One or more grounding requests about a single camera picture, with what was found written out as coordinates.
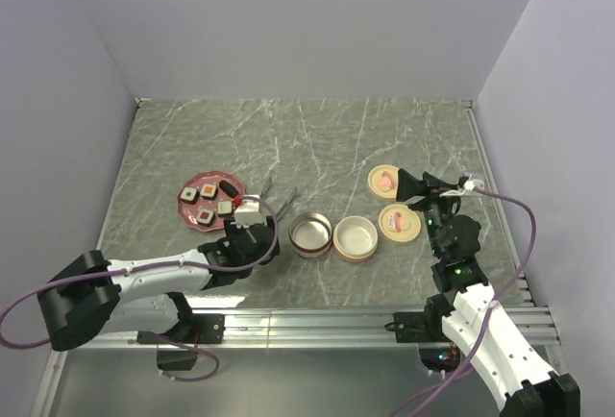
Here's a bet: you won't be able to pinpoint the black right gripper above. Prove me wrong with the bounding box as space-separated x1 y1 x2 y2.
396 168 462 258

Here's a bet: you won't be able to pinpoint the pale sushi roll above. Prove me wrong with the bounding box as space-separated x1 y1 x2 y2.
216 200 234 217

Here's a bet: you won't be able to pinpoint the red sushi roll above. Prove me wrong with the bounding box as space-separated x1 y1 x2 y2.
195 208 215 227

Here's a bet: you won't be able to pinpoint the pink dotted plate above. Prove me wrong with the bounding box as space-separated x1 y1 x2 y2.
177 170 247 233

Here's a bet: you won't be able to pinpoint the metal serving tongs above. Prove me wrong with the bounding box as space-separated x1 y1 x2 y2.
260 176 298 220

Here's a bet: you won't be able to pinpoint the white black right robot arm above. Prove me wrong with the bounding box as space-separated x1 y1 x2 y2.
396 169 581 416

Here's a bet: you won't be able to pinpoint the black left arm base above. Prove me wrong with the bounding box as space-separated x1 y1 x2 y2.
136 292 225 382

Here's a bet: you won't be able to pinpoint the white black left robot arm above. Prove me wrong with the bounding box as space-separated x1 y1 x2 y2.
37 217 280 352

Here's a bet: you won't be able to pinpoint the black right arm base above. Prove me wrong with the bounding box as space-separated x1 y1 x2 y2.
384 295 461 375

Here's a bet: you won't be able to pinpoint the metal lunch box tier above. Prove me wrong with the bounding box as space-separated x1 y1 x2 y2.
288 211 333 258

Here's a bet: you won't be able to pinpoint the beige lunch box tier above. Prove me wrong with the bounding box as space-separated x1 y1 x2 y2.
332 215 379 263

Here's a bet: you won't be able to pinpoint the black spiky sea cucumber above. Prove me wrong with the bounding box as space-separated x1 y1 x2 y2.
219 180 239 199

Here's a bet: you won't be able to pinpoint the orange centre sushi roll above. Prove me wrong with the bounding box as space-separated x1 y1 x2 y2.
200 183 218 200

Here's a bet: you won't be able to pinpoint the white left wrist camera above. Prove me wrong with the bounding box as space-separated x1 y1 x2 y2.
234 197 265 228

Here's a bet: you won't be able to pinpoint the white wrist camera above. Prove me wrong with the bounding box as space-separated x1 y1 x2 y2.
234 197 265 228
458 173 485 192

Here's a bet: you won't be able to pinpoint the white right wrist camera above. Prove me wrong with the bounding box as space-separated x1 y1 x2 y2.
458 173 485 192

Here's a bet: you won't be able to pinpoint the aluminium front rail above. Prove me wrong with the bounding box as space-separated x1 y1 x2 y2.
31 304 566 416

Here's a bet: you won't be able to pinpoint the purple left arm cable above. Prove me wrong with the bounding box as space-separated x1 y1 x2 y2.
0 195 281 382

